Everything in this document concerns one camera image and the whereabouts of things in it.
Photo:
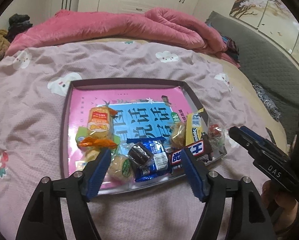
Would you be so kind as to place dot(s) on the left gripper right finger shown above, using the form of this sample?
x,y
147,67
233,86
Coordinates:
x,y
249,219

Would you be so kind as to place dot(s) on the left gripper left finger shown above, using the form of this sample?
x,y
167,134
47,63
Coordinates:
x,y
43,219

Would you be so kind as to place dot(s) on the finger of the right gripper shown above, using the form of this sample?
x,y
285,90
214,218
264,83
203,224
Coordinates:
x,y
249,144
259,139

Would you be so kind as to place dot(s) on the clear bag red snack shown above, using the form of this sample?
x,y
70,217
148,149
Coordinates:
x,y
216,136

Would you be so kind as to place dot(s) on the brown chocolate bar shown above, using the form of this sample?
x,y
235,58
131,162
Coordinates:
x,y
201,150

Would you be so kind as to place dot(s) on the yellow snack bag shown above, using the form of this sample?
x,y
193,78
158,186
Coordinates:
x,y
194,127

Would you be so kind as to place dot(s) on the clear brown pastry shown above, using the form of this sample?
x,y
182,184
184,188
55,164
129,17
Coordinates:
x,y
178,135

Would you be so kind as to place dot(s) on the green pastry snack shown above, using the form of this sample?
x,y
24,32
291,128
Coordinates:
x,y
95,141

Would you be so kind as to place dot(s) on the clear round cake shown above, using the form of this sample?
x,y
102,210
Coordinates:
x,y
121,169

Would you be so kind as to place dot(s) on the blue cookie packet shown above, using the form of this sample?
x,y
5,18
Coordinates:
x,y
159,166

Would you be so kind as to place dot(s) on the orange cracker packet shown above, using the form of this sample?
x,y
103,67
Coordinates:
x,y
101,118

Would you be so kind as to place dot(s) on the dark round chocolate pie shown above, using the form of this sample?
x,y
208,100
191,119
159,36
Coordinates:
x,y
140,155

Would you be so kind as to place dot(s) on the person's right hand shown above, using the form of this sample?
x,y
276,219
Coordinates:
x,y
287,225

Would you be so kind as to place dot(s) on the grey padded headboard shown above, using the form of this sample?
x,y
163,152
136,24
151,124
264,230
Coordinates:
x,y
264,64

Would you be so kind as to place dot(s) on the dark patterned clothes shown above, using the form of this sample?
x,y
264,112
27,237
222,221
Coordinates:
x,y
232,48

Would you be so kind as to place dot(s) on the pink blue picture book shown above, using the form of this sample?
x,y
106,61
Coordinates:
x,y
142,113

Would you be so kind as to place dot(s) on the pink patterned bed sheet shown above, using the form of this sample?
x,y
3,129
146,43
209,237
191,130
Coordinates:
x,y
30,123

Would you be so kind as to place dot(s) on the pink plush blanket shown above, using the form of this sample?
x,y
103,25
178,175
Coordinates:
x,y
161,25

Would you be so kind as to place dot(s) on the brown knitted throw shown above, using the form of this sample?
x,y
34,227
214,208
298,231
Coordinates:
x,y
4,43

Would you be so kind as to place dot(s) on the black clothes pile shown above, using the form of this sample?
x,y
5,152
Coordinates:
x,y
18,24

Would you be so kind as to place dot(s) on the flower wall painting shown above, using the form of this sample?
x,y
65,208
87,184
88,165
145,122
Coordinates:
x,y
273,19

